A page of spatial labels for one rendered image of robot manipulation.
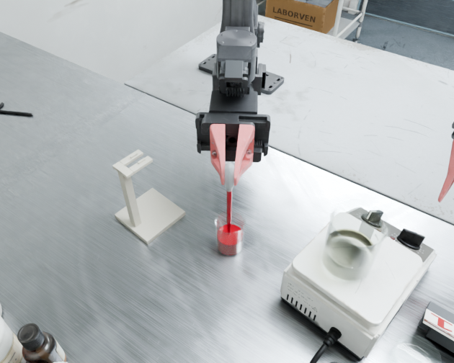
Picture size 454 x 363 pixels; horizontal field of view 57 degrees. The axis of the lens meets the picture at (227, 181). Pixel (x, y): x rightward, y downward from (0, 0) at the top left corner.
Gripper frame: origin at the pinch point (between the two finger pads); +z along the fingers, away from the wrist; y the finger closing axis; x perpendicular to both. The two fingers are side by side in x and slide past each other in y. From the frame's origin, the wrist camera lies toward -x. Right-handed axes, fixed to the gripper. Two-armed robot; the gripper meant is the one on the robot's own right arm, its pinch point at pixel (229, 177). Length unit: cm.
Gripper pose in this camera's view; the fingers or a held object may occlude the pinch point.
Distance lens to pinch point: 52.8
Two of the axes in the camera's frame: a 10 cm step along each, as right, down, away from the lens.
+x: 0.0, 7.0, 7.1
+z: -0.6, 7.1, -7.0
